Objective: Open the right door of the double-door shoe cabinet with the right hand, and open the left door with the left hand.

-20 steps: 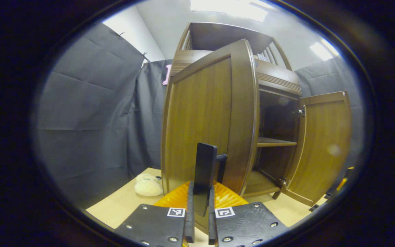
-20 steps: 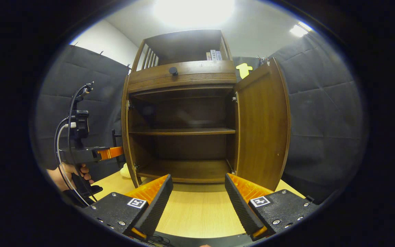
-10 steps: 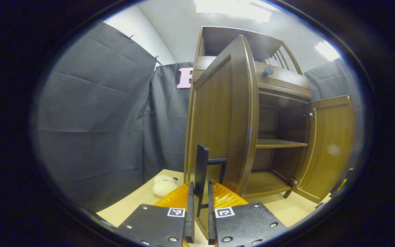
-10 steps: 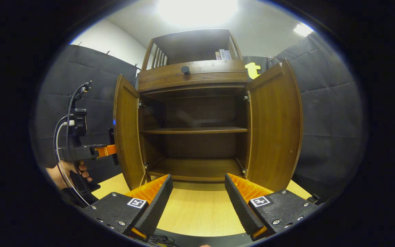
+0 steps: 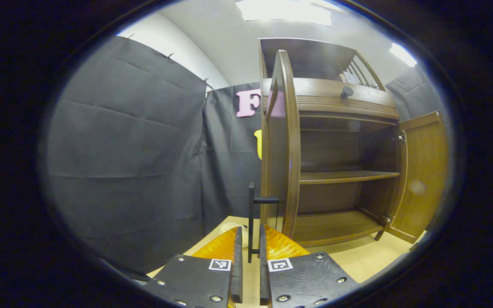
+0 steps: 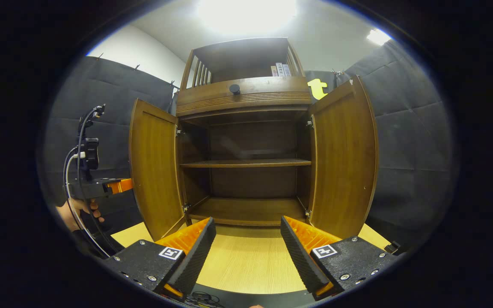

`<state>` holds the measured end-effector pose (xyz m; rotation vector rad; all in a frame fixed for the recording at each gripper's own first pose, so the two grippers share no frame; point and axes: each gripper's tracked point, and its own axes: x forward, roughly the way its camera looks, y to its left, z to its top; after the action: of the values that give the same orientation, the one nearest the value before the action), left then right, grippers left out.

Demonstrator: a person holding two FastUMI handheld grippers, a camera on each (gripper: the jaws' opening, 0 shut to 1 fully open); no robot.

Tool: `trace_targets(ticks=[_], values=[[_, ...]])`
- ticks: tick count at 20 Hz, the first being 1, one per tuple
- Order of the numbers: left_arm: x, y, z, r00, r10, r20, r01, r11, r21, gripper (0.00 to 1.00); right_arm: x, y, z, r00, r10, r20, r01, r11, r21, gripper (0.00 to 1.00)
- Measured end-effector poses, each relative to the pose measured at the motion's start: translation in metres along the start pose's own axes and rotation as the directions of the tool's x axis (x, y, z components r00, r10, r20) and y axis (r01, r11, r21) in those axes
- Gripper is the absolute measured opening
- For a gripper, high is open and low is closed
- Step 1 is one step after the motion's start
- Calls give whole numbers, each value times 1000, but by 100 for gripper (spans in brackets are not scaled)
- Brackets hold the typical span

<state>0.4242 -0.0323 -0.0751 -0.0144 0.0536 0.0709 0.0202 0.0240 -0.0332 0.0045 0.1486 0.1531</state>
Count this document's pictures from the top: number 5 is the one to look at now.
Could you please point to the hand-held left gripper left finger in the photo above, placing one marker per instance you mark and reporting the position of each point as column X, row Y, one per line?
column 238, row 269

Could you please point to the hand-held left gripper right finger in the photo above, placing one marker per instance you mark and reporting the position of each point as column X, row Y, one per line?
column 264, row 273

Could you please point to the wooden cabinet door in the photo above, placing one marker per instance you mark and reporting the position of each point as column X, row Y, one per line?
column 291, row 149
column 422, row 171

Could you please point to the wooden double-door shoe cabinet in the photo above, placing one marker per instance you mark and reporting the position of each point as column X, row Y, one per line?
column 328, row 149

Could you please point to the cream soft object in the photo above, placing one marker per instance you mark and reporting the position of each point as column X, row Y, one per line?
column 231, row 229

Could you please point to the wooden inner shelf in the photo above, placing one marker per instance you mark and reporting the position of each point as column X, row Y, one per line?
column 345, row 176

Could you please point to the black backdrop cloth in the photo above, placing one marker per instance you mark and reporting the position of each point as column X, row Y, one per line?
column 122, row 149

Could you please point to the wooden drawer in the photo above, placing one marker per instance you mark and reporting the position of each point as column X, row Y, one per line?
column 336, row 105

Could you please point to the black round drawer knob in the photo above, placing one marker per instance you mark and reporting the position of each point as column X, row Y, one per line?
column 347, row 92

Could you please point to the pale upright books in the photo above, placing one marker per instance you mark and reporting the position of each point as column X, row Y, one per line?
column 350, row 77

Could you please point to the small ceiling light panel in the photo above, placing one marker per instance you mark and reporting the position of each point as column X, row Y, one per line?
column 402, row 54

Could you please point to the large ceiling light panel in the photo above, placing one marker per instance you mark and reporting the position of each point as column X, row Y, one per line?
column 285, row 12

